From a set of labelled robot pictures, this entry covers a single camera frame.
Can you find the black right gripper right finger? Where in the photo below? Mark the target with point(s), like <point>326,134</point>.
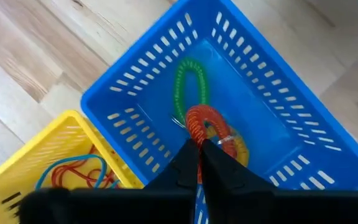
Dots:
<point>222,177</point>

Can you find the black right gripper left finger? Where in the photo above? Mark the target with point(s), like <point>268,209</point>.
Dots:
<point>182,174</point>

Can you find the yellow coil wristband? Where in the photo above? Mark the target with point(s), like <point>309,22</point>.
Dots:
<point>244,152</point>

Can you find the orange coil wristband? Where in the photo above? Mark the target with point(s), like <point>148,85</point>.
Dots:
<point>197,118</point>

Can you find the green coil wristband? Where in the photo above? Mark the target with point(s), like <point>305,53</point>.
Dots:
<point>179,93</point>

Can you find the red rubber band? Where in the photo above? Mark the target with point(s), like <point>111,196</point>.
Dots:
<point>54,179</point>
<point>93,149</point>

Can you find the blue rubber band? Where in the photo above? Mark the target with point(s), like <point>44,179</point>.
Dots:
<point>82,156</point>

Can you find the blue plastic basket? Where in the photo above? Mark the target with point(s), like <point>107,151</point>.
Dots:
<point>253,118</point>

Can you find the yellow plastic basket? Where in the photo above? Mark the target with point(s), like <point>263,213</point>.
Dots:
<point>17,174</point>

